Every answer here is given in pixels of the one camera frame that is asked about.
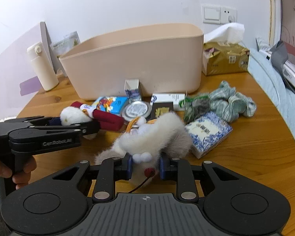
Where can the white flat box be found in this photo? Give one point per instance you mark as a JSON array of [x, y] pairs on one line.
[[175, 98]]

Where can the white wall socket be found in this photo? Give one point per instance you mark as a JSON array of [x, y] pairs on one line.
[[228, 15]]

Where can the gold tissue pack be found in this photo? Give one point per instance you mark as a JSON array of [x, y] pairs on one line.
[[222, 52]]

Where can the black card gold characters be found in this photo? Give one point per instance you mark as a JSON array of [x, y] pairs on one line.
[[160, 108]]

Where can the green bag of dried herbs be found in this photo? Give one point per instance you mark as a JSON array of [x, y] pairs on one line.
[[194, 107]]

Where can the blue white patterned tissue pack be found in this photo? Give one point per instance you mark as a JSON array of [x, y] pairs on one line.
[[206, 132]]

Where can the purple board panel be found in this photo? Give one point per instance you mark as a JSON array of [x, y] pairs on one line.
[[18, 81]]

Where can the red white plush doll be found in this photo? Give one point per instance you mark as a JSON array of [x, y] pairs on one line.
[[78, 113]]

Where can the round silver tin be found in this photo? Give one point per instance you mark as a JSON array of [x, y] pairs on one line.
[[136, 109]]

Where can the light blue bed quilt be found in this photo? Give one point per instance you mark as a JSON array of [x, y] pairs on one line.
[[272, 84]]

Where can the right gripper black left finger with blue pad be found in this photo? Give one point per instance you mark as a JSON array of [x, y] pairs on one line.
[[62, 200]]

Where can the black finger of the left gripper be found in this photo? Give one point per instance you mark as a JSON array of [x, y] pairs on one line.
[[32, 121], [30, 139]]

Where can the blue cartoon snack packet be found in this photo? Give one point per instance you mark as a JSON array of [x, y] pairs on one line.
[[111, 104]]

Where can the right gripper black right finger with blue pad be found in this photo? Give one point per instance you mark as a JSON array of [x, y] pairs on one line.
[[230, 202]]

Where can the banana snack pouch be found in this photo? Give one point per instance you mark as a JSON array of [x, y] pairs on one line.
[[61, 47]]

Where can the cream thermos bottle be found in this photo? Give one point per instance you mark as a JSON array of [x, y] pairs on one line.
[[42, 66]]

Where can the beige plastic storage bin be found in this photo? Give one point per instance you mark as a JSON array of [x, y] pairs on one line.
[[164, 58]]

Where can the green striped cloth bundle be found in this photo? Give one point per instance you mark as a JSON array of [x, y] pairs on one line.
[[229, 104]]

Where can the white blood pressure monitor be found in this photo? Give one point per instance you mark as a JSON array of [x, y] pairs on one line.
[[279, 60]]

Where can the small open blue carton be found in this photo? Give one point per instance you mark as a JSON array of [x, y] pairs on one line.
[[132, 90]]

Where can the white grey plush toy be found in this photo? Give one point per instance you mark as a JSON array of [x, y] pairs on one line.
[[146, 143]]

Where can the cream bed headboard frame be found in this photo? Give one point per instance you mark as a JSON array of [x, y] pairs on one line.
[[275, 22]]

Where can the person's left hand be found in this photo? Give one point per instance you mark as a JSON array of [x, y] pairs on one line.
[[22, 178]]

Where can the white wall switch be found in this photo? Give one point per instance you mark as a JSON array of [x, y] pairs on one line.
[[211, 14]]

